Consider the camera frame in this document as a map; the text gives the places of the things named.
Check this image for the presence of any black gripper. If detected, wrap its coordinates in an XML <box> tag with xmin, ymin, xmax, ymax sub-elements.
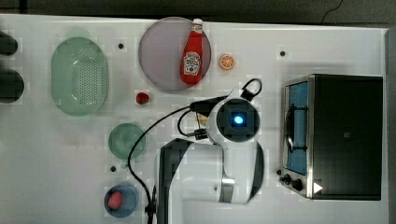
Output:
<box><xmin>190</xmin><ymin>96</ymin><xmax>226</xmax><ymax>140</ymax></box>

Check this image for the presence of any yellow plush peeled banana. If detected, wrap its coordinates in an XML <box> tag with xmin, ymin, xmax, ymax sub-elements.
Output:
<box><xmin>198</xmin><ymin>114</ymin><xmax>208</xmax><ymax>125</ymax></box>

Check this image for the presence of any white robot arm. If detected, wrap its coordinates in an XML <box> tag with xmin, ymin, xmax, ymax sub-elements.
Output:
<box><xmin>155</xmin><ymin>88</ymin><xmax>264</xmax><ymax>224</ymax></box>

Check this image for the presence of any red plush ketchup bottle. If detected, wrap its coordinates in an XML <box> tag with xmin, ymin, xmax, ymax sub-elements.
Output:
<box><xmin>180</xmin><ymin>19</ymin><xmax>203</xmax><ymax>85</ymax></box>

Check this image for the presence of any orange slice toy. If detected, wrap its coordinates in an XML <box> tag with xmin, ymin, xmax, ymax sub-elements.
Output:
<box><xmin>219</xmin><ymin>54</ymin><xmax>235</xmax><ymax>70</ymax></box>

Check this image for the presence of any small red strawberry toy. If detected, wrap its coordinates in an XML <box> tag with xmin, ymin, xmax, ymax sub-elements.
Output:
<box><xmin>135</xmin><ymin>92</ymin><xmax>149</xmax><ymax>105</ymax></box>

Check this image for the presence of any round grey plate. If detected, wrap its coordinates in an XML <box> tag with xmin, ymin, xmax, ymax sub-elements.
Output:
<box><xmin>138</xmin><ymin>17</ymin><xmax>193</xmax><ymax>91</ymax></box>

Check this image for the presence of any silver toaster oven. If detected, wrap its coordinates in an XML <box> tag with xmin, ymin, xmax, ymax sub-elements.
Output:
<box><xmin>276</xmin><ymin>74</ymin><xmax>384</xmax><ymax>201</ymax></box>

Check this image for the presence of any blue bowl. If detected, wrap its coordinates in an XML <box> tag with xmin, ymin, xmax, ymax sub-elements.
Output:
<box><xmin>104</xmin><ymin>185</ymin><xmax>138</xmax><ymax>218</ymax></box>

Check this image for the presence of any green plastic colander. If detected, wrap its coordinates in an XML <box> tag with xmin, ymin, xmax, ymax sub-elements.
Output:
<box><xmin>51</xmin><ymin>37</ymin><xmax>108</xmax><ymax>117</ymax></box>

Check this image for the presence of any black object at left edge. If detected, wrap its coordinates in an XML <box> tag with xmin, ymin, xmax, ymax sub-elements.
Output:
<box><xmin>0</xmin><ymin>69</ymin><xmax>24</xmax><ymax>104</ymax></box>

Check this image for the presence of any black object upper left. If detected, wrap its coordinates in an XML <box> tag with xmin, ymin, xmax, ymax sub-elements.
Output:
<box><xmin>0</xmin><ymin>32</ymin><xmax>18</xmax><ymax>56</ymax></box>

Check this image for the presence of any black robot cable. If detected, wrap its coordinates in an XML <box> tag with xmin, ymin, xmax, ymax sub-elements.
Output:
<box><xmin>126</xmin><ymin>77</ymin><xmax>263</xmax><ymax>224</ymax></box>

